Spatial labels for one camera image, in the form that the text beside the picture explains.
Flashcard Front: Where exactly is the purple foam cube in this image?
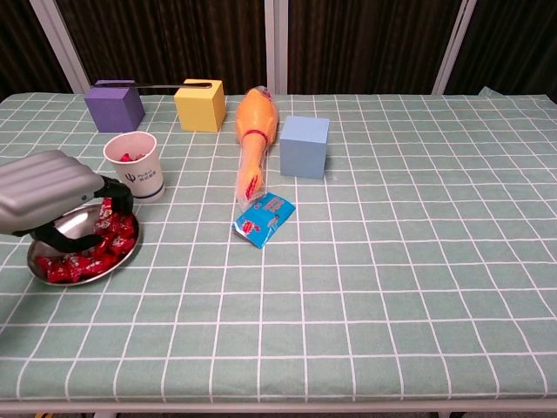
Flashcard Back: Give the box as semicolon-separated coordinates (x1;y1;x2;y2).
84;79;146;133

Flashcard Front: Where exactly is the white partition frame post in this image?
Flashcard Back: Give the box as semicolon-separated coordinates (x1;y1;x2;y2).
432;0;479;95
29;0;91;95
263;0;289;95

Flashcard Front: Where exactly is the orange rubber chicken toy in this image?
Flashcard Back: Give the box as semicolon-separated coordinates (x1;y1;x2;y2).
234;85;280;209

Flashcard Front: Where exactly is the yellow foam cube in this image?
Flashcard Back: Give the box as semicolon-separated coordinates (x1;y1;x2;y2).
173;78;227;133

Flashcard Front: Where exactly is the green checked tablecloth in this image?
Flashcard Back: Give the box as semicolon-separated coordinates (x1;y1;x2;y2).
0;86;557;404

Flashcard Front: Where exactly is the white table frame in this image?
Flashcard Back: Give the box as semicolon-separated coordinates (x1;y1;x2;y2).
0;398;557;418

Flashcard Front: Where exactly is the light blue foam cube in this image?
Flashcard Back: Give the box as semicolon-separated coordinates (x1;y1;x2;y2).
278;115;331;180

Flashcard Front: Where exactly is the round stainless steel plate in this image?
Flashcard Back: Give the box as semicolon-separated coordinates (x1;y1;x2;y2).
26;204;142;287

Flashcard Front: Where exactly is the white paper cup blue logo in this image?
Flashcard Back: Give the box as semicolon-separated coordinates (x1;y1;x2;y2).
103;131;166;204

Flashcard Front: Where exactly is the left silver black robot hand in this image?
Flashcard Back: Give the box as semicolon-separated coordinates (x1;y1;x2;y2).
0;149;135;253

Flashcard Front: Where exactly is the blue snack packet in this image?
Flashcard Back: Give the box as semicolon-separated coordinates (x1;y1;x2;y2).
231;192;297;250

